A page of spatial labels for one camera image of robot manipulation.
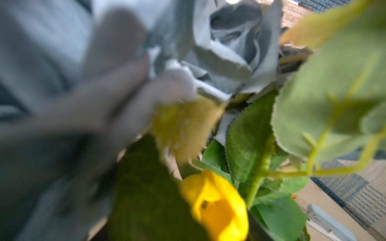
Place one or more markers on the yellow tulip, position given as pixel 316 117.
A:
pixel 216 205

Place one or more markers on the red rose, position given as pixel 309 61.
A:
pixel 329 119

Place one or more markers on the grey blue rose bunch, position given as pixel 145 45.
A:
pixel 74 93

